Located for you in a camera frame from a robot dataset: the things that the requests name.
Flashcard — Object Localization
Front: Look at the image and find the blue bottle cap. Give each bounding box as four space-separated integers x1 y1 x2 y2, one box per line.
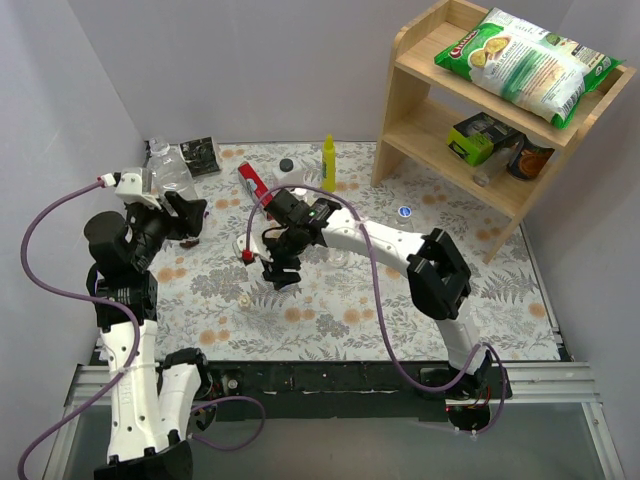
398 206 412 219

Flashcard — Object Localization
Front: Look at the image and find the clear plastic bottle large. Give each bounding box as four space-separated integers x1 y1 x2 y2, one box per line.
395 209 415 233

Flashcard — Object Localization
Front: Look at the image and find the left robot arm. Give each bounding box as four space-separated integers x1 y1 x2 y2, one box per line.
84 192 213 479

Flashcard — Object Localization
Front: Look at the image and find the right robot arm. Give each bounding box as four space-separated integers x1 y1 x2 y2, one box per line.
258 187 491 398

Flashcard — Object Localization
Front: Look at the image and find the white bottle black cap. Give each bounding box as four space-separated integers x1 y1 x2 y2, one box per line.
272 158 304 192

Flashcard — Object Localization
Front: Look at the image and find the yellow-green tube bottle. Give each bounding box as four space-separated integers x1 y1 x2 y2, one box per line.
322 134 336 192

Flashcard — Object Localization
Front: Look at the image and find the clear small bottle on shelf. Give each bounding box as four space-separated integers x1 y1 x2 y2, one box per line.
473 143 519 188

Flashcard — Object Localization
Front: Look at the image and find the beige small cap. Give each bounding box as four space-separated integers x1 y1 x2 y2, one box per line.
238 296 251 309

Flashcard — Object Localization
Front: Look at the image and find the red toothpaste box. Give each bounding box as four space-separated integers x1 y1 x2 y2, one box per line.
237 162 279 222

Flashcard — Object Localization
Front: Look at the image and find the black patterned box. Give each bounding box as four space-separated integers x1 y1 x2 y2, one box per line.
178 137 221 177

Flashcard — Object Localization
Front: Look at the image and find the wooden shelf unit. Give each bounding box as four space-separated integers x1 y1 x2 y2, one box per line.
371 1 636 263

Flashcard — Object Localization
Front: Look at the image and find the green black box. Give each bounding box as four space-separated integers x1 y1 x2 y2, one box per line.
446 112 520 167

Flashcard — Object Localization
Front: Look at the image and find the tin can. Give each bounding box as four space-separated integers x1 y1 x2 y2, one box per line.
506 136 555 180

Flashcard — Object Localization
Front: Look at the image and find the green chips bag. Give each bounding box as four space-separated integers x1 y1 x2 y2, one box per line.
434 8 622 129

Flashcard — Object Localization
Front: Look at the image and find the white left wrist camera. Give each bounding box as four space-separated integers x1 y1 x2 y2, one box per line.
115 167 158 205

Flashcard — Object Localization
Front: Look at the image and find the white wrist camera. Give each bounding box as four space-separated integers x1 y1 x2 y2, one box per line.
115 167 158 205
233 233 272 265

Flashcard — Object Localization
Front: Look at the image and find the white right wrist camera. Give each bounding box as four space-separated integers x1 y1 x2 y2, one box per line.
233 233 272 265

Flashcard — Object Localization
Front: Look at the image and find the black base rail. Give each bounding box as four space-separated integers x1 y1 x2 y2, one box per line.
199 359 476 424

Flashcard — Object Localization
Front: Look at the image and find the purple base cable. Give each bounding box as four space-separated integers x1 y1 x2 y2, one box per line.
189 394 266 451

